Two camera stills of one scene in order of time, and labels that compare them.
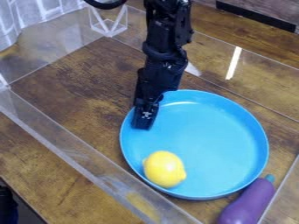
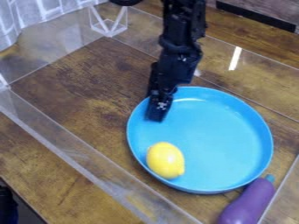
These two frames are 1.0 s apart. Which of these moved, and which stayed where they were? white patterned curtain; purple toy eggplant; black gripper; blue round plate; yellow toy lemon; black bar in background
Moved: black gripper; yellow toy lemon; blue round plate
Stayed: purple toy eggplant; white patterned curtain; black bar in background
